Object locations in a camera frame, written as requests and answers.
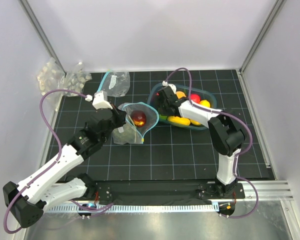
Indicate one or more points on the clear zip bag blue zipper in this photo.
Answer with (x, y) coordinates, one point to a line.
(151, 114)

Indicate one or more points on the bag of white pieces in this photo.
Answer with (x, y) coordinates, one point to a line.
(76, 78)
(51, 77)

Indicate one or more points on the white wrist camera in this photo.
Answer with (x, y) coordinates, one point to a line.
(99, 100)
(172, 86)

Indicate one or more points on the teal plastic fruit basin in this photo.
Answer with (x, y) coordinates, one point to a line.
(204, 95)

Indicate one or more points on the bumpy green fruit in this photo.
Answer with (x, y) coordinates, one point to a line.
(163, 117)

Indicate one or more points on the yellow lemon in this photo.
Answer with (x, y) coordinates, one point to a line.
(205, 103)
(196, 123)

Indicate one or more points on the white slotted cable duct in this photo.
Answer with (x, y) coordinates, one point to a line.
(131, 209)

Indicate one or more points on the yellow lemon left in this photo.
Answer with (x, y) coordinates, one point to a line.
(196, 123)

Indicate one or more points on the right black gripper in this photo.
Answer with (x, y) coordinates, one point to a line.
(161, 112)

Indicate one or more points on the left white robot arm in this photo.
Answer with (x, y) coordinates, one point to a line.
(29, 199)

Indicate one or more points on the bag of white pieces left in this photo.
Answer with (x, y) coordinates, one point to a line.
(51, 77)

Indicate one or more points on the empty zip bag back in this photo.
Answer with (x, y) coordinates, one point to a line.
(115, 83)

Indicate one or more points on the netted green melon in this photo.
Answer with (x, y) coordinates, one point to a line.
(127, 134)

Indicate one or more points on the dark red apple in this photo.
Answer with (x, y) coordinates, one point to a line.
(138, 118)

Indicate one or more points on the black grid mat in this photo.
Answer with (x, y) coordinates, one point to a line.
(168, 152)

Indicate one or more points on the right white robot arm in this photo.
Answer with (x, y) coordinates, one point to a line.
(226, 133)

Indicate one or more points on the yellow lemon right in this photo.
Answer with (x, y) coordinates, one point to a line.
(205, 103)

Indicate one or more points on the bag of white pieces right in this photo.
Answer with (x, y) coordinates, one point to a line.
(76, 78)

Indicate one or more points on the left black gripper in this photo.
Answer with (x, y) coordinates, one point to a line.
(120, 115)

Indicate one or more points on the yellow pear middle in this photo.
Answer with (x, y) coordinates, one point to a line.
(179, 120)

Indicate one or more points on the bright red apple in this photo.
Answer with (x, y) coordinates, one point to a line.
(195, 98)

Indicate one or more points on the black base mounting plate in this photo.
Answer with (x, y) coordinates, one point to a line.
(165, 192)

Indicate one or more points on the peach coloured fruit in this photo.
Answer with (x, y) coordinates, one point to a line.
(180, 94)

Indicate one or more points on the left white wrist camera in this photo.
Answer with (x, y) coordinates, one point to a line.
(99, 100)

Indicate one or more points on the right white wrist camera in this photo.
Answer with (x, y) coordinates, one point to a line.
(172, 86)

